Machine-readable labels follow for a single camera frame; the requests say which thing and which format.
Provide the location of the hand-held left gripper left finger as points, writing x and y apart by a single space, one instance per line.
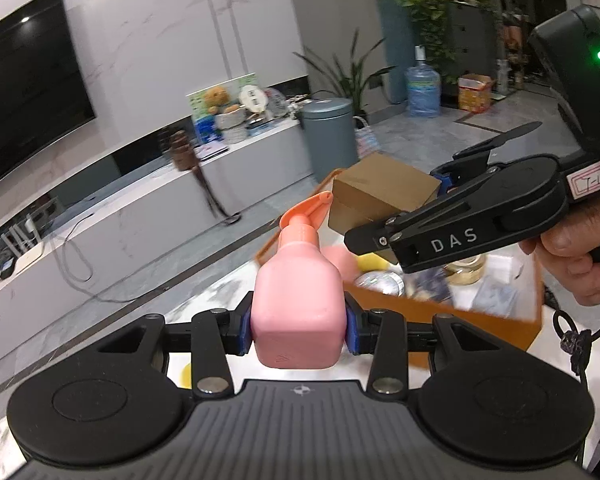
242 330

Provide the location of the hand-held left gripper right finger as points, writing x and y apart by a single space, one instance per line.
352 332

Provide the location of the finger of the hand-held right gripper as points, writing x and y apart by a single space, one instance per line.
365 240
442 181

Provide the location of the yellow round container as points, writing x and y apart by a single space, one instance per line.
371 261

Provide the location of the pink round container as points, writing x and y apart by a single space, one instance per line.
341 262

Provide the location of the clear glitter ball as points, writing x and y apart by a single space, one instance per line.
380 284

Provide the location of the brown cardboard box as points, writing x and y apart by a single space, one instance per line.
380 190

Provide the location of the pink pump bottle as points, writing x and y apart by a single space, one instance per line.
295 320

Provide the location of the orange cardboard box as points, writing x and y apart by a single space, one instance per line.
430 322

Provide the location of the brown shoulder bag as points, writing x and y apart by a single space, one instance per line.
182 152

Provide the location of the person's right hand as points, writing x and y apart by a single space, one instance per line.
575 240

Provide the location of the small yellow object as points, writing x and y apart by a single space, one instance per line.
186 376

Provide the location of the printed picture card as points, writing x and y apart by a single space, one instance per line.
430 285

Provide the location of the pink woven bag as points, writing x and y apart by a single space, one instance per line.
366 137

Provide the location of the yellow cardboard carton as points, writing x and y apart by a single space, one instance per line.
475 95

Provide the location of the blue water jug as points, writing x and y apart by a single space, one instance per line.
422 87

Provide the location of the grey blue card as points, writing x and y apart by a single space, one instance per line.
495 300

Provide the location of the grey trash can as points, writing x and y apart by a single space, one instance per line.
327 140

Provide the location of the long leaf potted plant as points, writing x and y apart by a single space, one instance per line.
352 85

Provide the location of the white marble tv cabinet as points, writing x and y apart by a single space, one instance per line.
130 240

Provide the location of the grey drawer cabinet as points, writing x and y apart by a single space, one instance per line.
475 35

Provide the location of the clear plastic bag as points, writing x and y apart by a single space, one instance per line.
277 105

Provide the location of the pink notebook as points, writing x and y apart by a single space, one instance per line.
212 151

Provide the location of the green trailing plant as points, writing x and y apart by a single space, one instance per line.
427 5

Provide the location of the white round hand fan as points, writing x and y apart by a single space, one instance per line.
254 99

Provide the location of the white woven basket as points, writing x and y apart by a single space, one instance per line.
230 121

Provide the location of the blue box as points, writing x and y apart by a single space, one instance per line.
207 130

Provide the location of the brown teddy bear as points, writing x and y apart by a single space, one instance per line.
217 100

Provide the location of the white router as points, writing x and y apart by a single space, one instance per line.
25 260

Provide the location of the black television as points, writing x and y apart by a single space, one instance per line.
25 95

